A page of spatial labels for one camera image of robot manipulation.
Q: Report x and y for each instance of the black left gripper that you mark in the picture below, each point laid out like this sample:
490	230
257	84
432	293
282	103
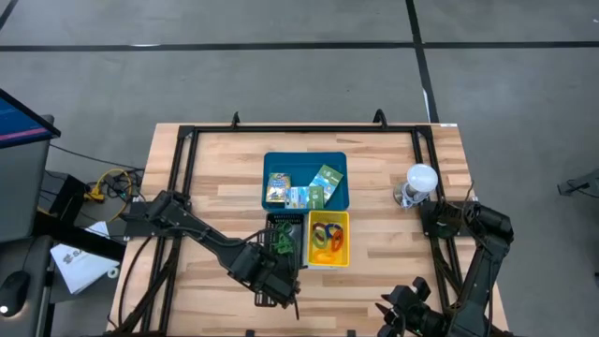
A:
271	281

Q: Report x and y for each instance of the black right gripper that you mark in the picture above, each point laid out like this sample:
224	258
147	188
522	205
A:
416	313

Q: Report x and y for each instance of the red-orange rubber band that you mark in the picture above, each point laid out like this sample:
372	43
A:
340	241

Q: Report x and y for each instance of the black slotted plastic basket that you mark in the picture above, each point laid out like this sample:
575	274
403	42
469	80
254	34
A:
271	218

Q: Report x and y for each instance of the yellow slotted plastic basket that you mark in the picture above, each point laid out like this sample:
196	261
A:
347	220

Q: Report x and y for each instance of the blue and green card pack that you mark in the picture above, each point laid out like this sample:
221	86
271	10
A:
302	197

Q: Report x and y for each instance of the yellow card pack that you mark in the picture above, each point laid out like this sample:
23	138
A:
278	187

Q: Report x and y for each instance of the blue plastic bin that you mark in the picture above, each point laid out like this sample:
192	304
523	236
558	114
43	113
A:
299	166

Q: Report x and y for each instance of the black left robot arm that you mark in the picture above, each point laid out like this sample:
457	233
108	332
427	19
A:
206	236

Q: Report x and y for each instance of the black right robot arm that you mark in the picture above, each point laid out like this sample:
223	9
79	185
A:
482	276

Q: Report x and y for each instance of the dark grey desk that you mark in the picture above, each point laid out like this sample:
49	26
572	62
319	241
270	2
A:
39	262

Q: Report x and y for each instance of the white light bulb with socket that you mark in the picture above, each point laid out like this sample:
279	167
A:
422	178

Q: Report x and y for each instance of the white tape roll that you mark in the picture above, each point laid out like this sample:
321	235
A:
108	273

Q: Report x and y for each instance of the white printed paper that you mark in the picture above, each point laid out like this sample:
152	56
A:
79	269

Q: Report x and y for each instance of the black support bar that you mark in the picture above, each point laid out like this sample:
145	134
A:
79	236

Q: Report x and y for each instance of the grey stand leg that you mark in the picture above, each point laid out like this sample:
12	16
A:
585	182

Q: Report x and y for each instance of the black power supply box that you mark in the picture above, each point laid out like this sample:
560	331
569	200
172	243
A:
68	196

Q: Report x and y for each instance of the black computer mouse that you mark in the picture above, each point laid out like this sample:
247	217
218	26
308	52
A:
14	290

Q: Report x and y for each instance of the computer monitor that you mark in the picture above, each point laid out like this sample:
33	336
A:
18	121

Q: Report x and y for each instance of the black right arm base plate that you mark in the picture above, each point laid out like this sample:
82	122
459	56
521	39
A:
430	227

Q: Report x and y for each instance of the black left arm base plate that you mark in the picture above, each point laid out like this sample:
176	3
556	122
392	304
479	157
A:
135	229

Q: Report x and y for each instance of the black metal table frame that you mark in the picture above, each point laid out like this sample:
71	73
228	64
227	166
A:
220	129

